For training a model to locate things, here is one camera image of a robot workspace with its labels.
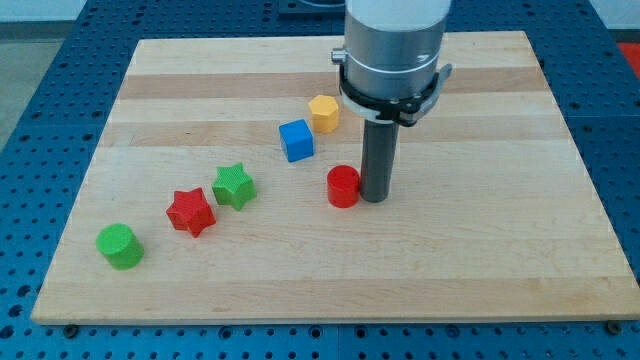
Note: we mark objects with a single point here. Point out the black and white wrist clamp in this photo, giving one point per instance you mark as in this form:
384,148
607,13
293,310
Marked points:
405,112

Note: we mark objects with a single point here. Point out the green cylinder block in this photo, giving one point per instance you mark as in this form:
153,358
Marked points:
118,244

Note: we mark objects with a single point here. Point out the red star block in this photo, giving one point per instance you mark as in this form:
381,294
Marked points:
191,212

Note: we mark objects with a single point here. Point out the red cylinder block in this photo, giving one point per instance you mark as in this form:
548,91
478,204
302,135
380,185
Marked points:
343,183

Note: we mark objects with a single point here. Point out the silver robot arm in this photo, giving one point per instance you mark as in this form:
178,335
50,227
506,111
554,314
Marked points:
391,47

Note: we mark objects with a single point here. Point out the yellow hexagon block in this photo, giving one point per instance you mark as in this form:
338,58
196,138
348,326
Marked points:
324,112

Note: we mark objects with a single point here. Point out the green star block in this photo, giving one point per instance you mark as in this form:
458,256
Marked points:
233,186

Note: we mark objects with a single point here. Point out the blue cube block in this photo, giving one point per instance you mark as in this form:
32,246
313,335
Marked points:
296,139

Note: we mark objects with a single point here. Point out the dark grey cylindrical pointer rod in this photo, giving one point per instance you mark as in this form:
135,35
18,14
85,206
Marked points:
378,152

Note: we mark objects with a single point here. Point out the light wooden board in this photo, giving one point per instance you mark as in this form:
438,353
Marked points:
491,216

